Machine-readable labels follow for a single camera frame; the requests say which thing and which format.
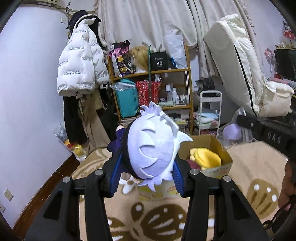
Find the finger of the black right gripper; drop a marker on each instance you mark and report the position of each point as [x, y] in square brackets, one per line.
[280, 136]

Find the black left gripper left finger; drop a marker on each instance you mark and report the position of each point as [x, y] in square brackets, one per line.
[58, 218]

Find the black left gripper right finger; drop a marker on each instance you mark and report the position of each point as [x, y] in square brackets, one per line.
[234, 218]

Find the yellow plush toy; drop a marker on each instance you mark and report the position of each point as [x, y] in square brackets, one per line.
[205, 158]

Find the white-haired character plush doll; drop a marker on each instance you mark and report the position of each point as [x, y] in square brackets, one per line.
[150, 145]

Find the pink and white plush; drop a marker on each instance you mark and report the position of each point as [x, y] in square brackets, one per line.
[194, 165]

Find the person's right hand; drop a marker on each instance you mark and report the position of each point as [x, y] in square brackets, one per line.
[288, 187]

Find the beige patterned blanket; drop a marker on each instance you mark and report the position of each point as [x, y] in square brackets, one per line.
[137, 213]

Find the snack bags on floor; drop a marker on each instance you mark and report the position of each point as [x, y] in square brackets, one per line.
[76, 149]

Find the open cardboard box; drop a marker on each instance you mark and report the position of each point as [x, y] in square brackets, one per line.
[167, 189]

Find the white rolling cart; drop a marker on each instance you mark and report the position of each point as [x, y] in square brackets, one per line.
[208, 115]

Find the black hanging garment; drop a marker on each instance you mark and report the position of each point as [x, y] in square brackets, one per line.
[73, 123]

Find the cream folded mattress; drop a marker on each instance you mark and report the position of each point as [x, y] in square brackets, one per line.
[236, 61]

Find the white toiletry bottles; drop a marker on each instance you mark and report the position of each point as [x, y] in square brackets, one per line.
[172, 98]

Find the stack of books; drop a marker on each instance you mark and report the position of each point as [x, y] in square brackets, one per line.
[127, 121]

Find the beige hanging coat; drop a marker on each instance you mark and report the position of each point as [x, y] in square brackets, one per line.
[95, 132]

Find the red patterned gift bag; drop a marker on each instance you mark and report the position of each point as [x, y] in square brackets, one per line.
[147, 93]

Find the teal storage bag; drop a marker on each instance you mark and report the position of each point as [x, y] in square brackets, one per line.
[126, 97]

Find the clear plastic bag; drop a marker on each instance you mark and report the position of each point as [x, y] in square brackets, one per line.
[174, 47]

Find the black box labelled 40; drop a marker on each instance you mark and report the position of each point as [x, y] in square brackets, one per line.
[159, 61]

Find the white puffer jacket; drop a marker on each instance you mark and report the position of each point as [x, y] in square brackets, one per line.
[82, 68]

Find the blond wig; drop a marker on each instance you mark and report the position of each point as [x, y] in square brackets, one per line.
[139, 55]

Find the colourful cartoon bag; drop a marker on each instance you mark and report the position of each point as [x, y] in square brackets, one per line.
[120, 58]

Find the floral white curtain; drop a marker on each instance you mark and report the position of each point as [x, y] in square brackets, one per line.
[147, 22]

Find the white wall socket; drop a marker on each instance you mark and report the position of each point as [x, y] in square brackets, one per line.
[2, 208]
[9, 196]

